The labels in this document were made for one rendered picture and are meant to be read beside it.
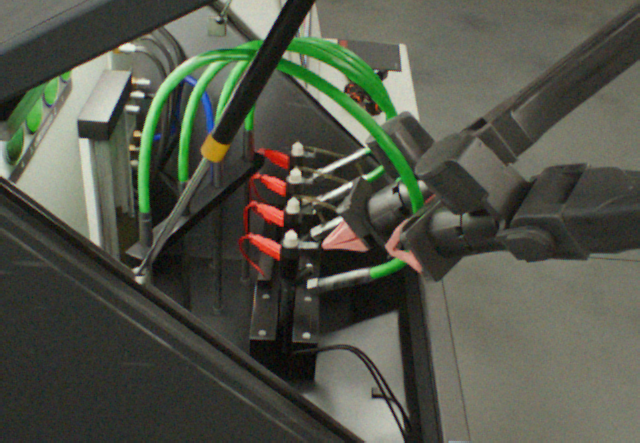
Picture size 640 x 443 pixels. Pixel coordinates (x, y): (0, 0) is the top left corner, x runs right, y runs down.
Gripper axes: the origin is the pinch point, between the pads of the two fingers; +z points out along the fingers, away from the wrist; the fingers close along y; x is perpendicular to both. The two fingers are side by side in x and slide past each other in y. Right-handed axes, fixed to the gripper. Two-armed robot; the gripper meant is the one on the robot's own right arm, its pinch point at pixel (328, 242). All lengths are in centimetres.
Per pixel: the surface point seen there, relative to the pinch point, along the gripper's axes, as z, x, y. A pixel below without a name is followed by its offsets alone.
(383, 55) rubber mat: 19, -96, -3
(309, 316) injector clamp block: 11.5, 0.2, -9.0
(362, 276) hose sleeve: -8.6, 11.2, -1.4
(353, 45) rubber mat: 25, -98, 3
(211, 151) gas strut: -22.1, 34.4, 26.0
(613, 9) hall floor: 28, -453, -138
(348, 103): -21.5, 10.2, 17.4
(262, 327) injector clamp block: 15.5, 4.9, -4.9
